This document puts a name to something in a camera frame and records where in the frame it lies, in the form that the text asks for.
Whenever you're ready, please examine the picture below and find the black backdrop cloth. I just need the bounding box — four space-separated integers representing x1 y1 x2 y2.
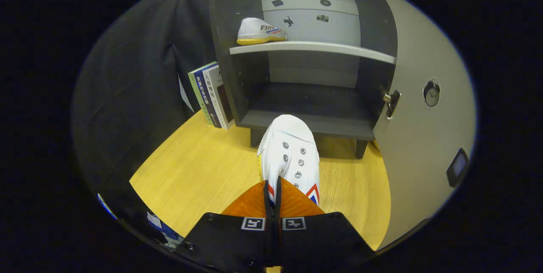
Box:
72 0 219 223

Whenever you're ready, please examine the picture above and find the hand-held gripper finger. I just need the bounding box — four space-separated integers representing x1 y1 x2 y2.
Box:
275 175 376 273
176 176 275 273

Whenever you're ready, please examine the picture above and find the white shoe with striped side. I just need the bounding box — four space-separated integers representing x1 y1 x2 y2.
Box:
257 114 321 206

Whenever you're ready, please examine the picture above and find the grey shoe cabinet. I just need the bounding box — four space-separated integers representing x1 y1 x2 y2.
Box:
209 0 399 159

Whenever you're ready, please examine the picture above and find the blue white printed sheet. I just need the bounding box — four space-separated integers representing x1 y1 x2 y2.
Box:
146 212 185 250

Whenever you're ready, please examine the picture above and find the white spine book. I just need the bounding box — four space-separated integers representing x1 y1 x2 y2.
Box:
203 62 236 130

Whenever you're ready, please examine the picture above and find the white shoe with yellow sole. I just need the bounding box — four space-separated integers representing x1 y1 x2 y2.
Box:
236 17 288 45

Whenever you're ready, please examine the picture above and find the grey shoe cabinet door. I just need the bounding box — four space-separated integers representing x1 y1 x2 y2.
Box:
372 0 478 251

